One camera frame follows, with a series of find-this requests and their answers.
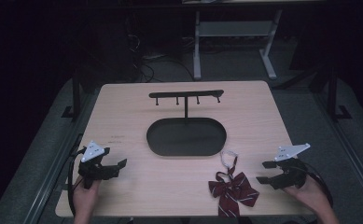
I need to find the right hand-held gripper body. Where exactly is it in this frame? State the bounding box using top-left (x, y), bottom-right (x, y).
top-left (269, 142), bottom-right (312, 190)

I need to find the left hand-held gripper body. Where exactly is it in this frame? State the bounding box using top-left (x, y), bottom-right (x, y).
top-left (77, 140), bottom-right (121, 189)

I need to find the dark red striped bow tie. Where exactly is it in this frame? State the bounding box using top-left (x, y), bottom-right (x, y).
top-left (207, 149), bottom-right (260, 218)

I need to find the black hook stand with tray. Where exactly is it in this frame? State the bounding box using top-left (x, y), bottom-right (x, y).
top-left (146, 89), bottom-right (228, 158)

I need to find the person's left hand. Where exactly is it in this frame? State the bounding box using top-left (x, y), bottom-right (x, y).
top-left (72, 177), bottom-right (102, 217)

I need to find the person's right hand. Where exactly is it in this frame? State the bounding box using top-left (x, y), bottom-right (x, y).
top-left (283, 175), bottom-right (333, 217)

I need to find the black metal stand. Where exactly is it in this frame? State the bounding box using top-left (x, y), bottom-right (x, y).
top-left (61, 66), bottom-right (84, 123)
top-left (326, 65), bottom-right (354, 123)

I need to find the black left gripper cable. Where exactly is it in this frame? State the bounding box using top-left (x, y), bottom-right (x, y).
top-left (66, 133), bottom-right (88, 217)

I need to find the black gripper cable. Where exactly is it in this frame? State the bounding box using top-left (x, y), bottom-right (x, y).
top-left (301, 161), bottom-right (335, 209)
top-left (66, 133), bottom-right (88, 217)

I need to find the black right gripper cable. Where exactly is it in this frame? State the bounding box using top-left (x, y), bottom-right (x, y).
top-left (301, 161), bottom-right (335, 209)

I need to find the grey metal floor rail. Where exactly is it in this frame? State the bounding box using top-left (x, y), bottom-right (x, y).
top-left (21, 90), bottom-right (101, 224)
top-left (312, 92), bottom-right (363, 206)

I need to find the tangle of floor cables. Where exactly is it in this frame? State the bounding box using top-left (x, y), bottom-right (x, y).
top-left (127, 32), bottom-right (196, 84)

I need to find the white metal desk frame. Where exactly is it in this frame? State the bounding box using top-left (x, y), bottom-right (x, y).
top-left (192, 8), bottom-right (284, 81)

